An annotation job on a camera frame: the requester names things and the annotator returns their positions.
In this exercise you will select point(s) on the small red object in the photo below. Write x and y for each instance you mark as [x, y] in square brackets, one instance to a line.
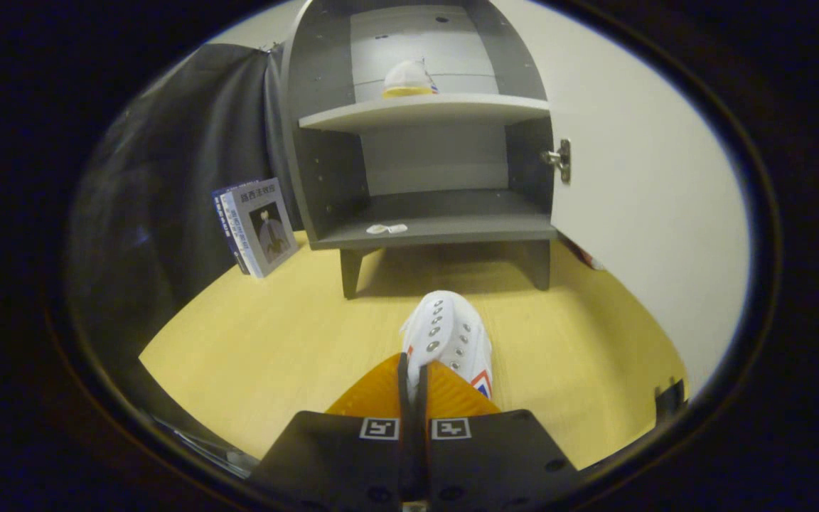
[584, 256]

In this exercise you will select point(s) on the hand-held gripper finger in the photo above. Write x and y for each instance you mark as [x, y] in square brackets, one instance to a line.
[422, 427]
[407, 427]

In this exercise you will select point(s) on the metal door hinge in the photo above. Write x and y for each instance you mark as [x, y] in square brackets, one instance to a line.
[560, 158]

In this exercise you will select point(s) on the grey shoe cabinet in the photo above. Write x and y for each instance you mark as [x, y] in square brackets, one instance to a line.
[438, 206]

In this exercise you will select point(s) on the blue spine book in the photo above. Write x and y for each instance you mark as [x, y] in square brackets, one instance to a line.
[225, 227]

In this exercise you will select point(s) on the grey cover book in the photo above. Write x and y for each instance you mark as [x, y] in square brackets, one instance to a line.
[267, 227]

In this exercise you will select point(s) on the white shoe cabinet door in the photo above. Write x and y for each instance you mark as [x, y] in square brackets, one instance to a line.
[651, 192]

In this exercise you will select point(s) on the small white object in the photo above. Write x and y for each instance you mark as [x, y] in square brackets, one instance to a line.
[384, 229]

